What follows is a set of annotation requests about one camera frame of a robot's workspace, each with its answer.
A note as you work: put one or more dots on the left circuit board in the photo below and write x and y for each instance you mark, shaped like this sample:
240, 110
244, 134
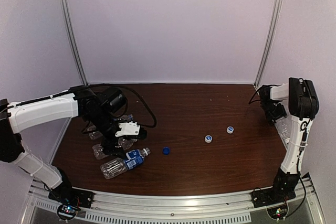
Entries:
67, 212

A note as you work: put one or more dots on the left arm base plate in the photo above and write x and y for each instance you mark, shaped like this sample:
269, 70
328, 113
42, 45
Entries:
74, 197

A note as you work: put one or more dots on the clear unlabeled plastic bottle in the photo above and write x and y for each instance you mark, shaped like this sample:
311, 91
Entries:
99, 151

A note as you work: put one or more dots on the right circuit board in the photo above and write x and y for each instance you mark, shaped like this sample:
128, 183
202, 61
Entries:
278, 212

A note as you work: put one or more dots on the right aluminium frame post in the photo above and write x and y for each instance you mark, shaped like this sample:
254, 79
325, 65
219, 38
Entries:
276, 11

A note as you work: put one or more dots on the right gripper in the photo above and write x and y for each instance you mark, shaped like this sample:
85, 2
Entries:
274, 112

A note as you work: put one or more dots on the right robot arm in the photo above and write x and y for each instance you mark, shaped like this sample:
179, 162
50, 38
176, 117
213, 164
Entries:
298, 100

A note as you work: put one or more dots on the aluminium frame post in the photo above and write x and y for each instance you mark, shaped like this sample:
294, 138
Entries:
72, 41
276, 11

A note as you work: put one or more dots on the white blue-printed bottle cap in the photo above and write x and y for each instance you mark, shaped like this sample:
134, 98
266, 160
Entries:
230, 130

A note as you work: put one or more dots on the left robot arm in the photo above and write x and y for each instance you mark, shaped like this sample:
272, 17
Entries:
98, 108

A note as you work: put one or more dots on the front aluminium rail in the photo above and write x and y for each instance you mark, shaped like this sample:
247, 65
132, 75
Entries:
120, 208

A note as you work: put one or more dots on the blue bottle cap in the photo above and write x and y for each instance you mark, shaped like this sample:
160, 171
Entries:
166, 150

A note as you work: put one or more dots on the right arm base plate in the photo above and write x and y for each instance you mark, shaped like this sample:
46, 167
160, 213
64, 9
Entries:
265, 197

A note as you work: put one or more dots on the Pepsi label plastic bottle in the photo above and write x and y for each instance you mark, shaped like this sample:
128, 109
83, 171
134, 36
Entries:
95, 134

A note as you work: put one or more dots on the blue label water bottle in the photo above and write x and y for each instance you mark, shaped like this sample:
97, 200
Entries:
119, 166

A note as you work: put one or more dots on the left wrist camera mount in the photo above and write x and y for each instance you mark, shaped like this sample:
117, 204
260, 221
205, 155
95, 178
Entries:
128, 129

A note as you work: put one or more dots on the circuit board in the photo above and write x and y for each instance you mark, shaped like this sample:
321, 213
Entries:
67, 212
278, 212

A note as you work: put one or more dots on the left aluminium frame post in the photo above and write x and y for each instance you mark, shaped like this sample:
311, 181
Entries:
72, 41

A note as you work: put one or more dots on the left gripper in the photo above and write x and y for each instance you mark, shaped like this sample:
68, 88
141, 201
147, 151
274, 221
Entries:
111, 143

